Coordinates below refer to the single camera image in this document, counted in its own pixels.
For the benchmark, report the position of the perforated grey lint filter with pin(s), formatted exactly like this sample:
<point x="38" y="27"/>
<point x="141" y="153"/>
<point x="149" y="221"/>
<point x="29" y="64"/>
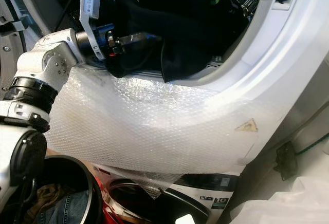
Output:
<point x="208" y="63"/>

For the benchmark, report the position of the brown cloth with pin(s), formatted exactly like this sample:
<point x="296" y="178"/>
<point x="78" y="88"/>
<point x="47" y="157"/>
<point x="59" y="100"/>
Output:
<point x="45" y="196"/>

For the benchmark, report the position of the black laundry basket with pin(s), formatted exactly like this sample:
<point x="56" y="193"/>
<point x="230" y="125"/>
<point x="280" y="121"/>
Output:
<point x="93" y="193"/>

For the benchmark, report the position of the red plastic basket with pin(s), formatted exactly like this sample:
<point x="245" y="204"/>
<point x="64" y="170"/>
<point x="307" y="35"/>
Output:
<point x="102" y="193"/>

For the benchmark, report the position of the yellow triangle warning sticker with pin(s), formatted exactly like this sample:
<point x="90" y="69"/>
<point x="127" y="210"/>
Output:
<point x="247" y="126"/>

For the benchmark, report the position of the grey round machine door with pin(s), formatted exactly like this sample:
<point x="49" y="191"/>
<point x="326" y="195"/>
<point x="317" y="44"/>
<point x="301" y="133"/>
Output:
<point x="10" y="54"/>

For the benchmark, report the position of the black wall bracket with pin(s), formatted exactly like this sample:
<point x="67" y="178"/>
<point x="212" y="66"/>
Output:
<point x="286" y="160"/>

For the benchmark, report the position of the white washer with black panel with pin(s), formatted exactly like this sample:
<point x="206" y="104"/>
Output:
<point x="221" y="184"/>

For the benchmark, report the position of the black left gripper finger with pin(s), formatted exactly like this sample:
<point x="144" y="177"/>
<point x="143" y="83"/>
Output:
<point x="145" y="45"/>
<point x="146" y="36"/>

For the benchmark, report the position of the white front-load drum machine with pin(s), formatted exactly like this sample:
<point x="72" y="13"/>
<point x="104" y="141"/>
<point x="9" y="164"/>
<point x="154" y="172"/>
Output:
<point x="282" y="54"/>

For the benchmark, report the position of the clear bubble wrap sheet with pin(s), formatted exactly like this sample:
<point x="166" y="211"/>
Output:
<point x="144" y="131"/>

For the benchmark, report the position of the blue jeans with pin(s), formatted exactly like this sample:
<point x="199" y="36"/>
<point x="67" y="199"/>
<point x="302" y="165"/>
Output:
<point x="72" y="206"/>

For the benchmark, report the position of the dark round washer door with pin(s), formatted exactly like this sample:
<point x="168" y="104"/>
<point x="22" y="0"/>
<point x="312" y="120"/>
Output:
<point x="149" y="203"/>

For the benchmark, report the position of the white plastic bag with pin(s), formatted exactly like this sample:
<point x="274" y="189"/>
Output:
<point x="282" y="203"/>

